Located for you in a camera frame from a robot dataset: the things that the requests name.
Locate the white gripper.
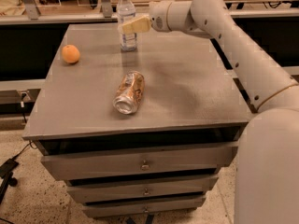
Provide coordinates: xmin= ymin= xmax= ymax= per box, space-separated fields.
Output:
xmin=121 ymin=1 xmax=171 ymax=35

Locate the clear plastic water bottle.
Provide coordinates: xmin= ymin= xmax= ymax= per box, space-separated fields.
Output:
xmin=117 ymin=0 xmax=137 ymax=51

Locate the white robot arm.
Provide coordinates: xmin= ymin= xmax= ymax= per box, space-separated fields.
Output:
xmin=119 ymin=0 xmax=299 ymax=224

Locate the crushed gold soda can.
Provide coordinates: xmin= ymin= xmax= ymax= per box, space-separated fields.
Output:
xmin=113 ymin=71 xmax=145 ymax=115

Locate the orange fruit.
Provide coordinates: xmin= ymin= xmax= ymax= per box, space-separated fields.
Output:
xmin=62 ymin=45 xmax=80 ymax=63

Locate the grey drawer cabinet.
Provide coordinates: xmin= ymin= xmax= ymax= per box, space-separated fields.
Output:
xmin=24 ymin=23 xmax=250 ymax=217

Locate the grey metal railing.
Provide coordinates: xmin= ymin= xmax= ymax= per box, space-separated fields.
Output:
xmin=0 ymin=0 xmax=299 ymax=26

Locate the top grey drawer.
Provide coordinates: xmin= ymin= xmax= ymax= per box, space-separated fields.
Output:
xmin=41 ymin=141 xmax=239 ymax=180

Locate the grey drawer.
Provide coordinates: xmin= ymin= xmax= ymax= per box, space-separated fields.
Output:
xmin=82 ymin=195 xmax=206 ymax=218
xmin=67 ymin=175 xmax=218 ymax=203
xmin=41 ymin=141 xmax=239 ymax=180

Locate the middle grey drawer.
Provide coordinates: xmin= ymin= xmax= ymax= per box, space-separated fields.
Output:
xmin=67 ymin=175 xmax=218 ymax=203

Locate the bottom grey drawer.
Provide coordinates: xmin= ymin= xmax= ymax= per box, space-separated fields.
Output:
xmin=82 ymin=195 xmax=206 ymax=218

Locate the wall power outlet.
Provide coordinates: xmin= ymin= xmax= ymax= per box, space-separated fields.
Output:
xmin=18 ymin=90 xmax=33 ymax=107

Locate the black power adapter cable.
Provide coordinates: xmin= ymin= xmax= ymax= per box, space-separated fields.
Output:
xmin=0 ymin=141 xmax=38 ymax=203

